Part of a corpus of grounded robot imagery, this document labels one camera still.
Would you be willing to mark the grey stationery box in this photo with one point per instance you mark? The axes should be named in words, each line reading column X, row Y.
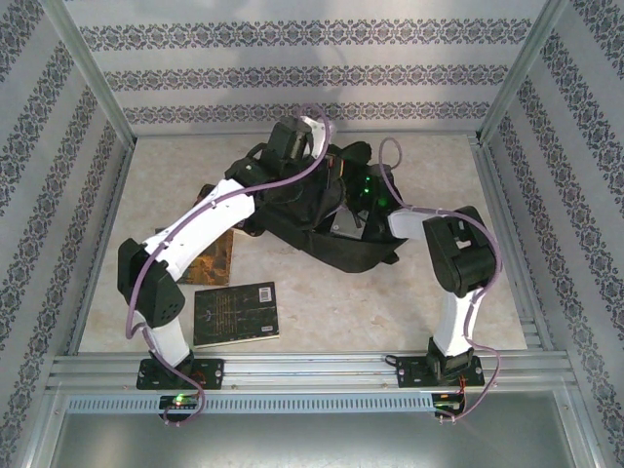
column 343, row 226

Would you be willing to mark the black backpack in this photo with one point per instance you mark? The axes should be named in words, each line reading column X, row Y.
column 351, row 253

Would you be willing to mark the blue landscape cover book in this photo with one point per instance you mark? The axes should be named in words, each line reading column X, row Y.
column 214, row 263

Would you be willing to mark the black book with barcode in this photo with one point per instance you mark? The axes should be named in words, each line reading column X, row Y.
column 236, row 314

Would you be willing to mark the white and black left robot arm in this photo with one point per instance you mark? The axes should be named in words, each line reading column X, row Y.
column 205, row 219

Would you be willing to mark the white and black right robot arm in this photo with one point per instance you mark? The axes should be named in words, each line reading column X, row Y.
column 458, row 253

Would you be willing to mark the grey metal sheet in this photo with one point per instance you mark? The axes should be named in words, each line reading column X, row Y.
column 312, row 443

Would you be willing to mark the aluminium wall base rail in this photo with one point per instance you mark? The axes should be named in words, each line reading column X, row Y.
column 195, row 133

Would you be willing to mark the aluminium side rail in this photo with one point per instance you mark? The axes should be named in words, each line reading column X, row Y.
column 487, row 166
column 117, row 195

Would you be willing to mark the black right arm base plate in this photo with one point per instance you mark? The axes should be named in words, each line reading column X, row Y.
column 409, row 375

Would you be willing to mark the aluminium mounting rail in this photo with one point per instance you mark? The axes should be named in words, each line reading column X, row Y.
column 312, row 370

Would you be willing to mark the aluminium frame post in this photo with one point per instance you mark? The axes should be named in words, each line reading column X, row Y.
column 524, row 73
column 88, row 73

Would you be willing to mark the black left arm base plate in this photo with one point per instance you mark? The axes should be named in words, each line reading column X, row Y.
column 214, row 373

